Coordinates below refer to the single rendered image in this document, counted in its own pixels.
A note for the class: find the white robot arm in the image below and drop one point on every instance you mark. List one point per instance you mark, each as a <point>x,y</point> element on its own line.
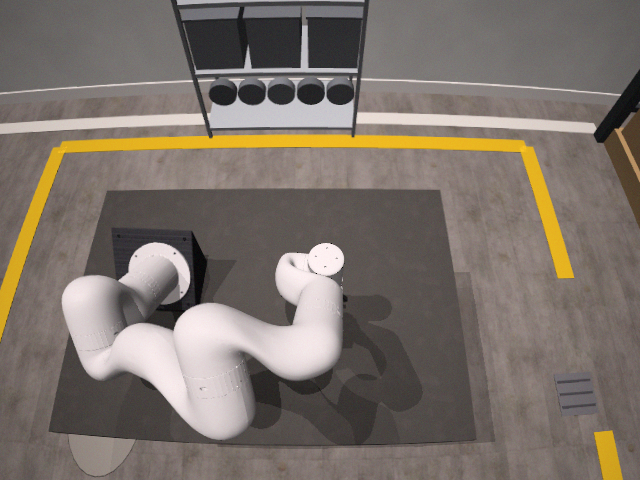
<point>210,339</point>

